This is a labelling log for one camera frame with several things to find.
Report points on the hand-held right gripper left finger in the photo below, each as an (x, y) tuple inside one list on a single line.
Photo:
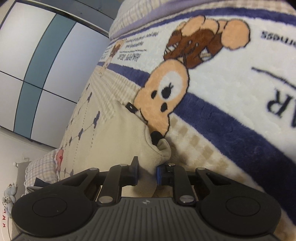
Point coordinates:
[(135, 173)]

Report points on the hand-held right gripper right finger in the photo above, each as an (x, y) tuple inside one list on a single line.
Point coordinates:
[(159, 176)]

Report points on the beige and black sweatshirt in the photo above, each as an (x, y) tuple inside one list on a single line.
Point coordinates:
[(124, 143)]

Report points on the pink cloth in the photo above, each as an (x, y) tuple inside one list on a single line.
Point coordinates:
[(60, 157)]

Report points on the printed bear blanket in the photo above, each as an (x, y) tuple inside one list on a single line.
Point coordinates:
[(219, 104)]

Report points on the checked pillow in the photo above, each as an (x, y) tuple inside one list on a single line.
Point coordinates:
[(41, 166)]

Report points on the grey headboard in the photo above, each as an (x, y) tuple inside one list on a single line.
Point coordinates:
[(22, 176)]

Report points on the pale blue plush toy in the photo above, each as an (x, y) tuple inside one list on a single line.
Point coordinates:
[(9, 194)]

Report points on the white and teal wardrobe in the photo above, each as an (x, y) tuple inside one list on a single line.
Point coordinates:
[(46, 58)]

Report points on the plaid pillow right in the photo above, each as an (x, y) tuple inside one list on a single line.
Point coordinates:
[(143, 11)]

